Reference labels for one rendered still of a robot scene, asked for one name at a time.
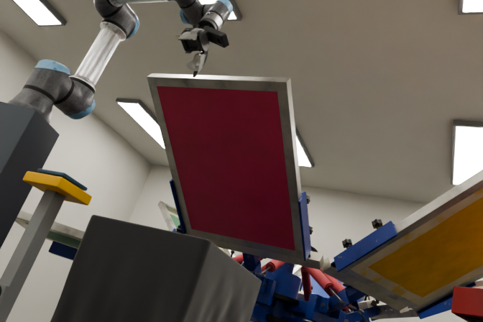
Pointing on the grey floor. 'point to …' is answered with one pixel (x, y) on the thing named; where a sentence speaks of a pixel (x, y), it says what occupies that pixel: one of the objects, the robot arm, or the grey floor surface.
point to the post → (36, 233)
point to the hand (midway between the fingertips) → (187, 59)
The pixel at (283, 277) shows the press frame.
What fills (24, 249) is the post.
